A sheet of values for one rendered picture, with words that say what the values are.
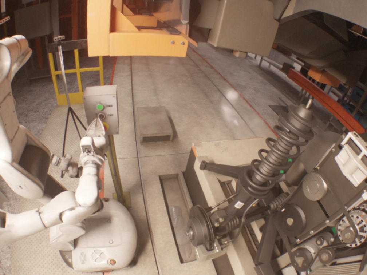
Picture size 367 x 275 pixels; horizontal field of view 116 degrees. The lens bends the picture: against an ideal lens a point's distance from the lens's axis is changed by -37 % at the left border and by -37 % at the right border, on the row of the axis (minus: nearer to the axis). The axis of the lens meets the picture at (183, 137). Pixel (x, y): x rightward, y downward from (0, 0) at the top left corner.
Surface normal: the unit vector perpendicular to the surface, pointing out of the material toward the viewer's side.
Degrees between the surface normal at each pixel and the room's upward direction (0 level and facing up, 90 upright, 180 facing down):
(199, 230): 14
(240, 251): 0
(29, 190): 89
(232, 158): 0
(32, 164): 38
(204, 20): 90
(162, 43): 90
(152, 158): 0
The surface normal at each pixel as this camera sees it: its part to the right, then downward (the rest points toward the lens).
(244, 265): 0.15, -0.74
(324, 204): -0.95, 0.06
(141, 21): 0.26, 0.67
